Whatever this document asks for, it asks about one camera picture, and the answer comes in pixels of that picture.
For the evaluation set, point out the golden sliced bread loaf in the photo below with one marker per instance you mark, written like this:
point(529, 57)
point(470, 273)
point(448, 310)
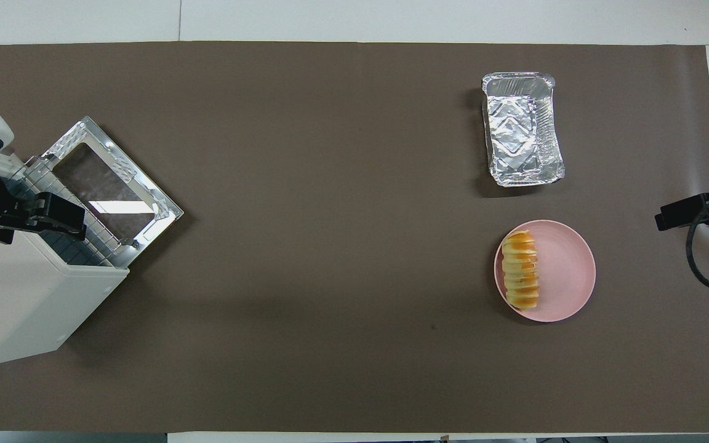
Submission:
point(520, 271)

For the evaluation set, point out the aluminium foil tray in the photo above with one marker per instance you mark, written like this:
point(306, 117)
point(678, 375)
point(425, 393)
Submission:
point(520, 129)

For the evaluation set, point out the glass oven door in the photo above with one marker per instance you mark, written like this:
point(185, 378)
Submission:
point(102, 184)

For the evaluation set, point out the white toaster oven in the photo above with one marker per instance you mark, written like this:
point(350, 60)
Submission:
point(16, 295)

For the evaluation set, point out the pink round plate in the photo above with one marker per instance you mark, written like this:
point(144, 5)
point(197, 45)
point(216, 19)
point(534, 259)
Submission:
point(567, 271)

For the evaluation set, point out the brown table mat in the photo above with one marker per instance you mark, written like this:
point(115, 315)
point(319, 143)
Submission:
point(330, 154)

